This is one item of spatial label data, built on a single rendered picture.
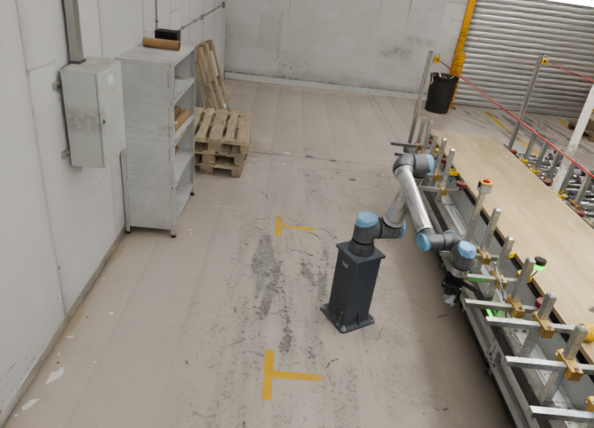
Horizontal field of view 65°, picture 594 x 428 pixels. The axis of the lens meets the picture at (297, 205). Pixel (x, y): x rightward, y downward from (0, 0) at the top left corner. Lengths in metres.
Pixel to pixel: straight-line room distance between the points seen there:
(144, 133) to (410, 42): 7.30
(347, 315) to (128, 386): 1.52
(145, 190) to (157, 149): 0.41
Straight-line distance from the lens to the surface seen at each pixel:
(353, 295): 3.35
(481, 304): 2.67
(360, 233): 3.16
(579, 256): 3.44
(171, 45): 4.29
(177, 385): 3.09
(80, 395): 3.14
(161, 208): 4.25
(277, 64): 10.15
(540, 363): 2.30
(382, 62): 10.29
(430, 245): 2.44
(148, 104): 3.91
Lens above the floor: 2.33
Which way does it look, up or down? 28 degrees down
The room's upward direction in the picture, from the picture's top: 7 degrees clockwise
